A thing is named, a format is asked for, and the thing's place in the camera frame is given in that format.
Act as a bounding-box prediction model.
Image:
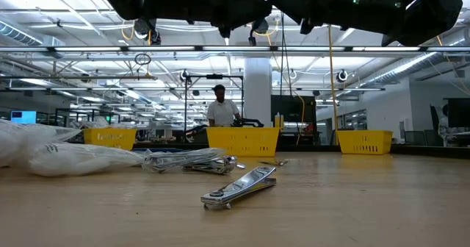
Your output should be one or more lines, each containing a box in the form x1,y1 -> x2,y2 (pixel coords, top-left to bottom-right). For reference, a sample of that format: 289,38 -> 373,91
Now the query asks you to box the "silver metal nail clipper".
200,165 -> 278,211
182,155 -> 247,176

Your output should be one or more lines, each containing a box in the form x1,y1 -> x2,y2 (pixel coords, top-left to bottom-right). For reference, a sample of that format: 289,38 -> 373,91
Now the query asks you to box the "black coiled wire loop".
134,53 -> 152,66

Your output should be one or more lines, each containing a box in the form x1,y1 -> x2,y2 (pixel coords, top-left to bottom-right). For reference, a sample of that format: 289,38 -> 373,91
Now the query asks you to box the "black gantry frame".
183,74 -> 245,145

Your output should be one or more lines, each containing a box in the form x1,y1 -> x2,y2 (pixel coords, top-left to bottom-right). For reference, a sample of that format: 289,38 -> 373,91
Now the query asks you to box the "white building column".
243,57 -> 273,129

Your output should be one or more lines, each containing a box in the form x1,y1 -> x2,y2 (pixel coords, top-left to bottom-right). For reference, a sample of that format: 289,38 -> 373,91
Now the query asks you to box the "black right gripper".
264,0 -> 405,35

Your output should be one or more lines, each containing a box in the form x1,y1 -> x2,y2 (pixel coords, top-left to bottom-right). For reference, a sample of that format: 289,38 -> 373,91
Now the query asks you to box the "yellow hanging cable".
295,94 -> 306,147

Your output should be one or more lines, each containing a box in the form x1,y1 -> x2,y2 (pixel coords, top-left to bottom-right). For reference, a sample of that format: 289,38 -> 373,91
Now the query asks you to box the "silver ventilation duct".
361,51 -> 440,88
0,21 -> 67,59

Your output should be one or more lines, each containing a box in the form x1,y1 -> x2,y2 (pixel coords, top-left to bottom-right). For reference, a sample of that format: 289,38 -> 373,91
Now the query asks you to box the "black wall screen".
446,98 -> 470,129
270,94 -> 317,124

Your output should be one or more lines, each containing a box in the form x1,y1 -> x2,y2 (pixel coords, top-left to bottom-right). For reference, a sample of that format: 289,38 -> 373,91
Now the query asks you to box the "blue lit monitor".
10,110 -> 37,125

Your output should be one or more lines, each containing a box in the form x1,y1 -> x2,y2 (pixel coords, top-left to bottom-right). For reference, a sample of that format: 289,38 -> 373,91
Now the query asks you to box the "yellow plastic slotted basket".
83,128 -> 138,152
205,126 -> 281,157
336,129 -> 394,156

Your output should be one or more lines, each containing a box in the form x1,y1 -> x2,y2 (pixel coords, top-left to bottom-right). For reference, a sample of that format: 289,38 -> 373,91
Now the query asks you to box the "clear wrapped nail clipper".
141,147 -> 228,173

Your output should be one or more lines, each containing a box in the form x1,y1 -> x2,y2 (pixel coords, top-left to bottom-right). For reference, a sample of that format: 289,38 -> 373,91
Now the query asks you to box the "black mesh chair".
403,130 -> 429,147

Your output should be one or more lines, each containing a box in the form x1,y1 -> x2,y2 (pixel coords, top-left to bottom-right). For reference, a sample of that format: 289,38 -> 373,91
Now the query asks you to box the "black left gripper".
141,0 -> 273,39

